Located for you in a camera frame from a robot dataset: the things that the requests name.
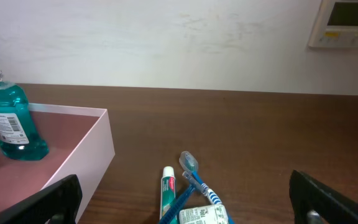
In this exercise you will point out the white green toothpaste tube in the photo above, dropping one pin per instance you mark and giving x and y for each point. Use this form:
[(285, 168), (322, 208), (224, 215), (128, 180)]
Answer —
[(168, 190)]

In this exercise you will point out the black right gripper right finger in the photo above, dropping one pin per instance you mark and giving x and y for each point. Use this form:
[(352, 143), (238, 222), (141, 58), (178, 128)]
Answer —
[(314, 202)]

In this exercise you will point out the white wall control panel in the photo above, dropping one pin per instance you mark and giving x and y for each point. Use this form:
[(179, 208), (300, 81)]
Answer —
[(336, 25)]

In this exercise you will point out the pink open cardboard box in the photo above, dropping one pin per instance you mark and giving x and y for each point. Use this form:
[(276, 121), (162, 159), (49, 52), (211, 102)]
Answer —
[(80, 143)]

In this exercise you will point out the teal mouthwash bottle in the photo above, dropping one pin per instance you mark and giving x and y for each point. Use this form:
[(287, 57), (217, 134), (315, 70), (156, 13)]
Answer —
[(19, 138)]

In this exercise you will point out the blue toothbrush with clear cap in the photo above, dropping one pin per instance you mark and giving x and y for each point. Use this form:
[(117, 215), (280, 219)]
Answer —
[(190, 165)]

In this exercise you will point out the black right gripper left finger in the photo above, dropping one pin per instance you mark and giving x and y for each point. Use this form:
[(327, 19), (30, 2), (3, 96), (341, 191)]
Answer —
[(57, 203)]

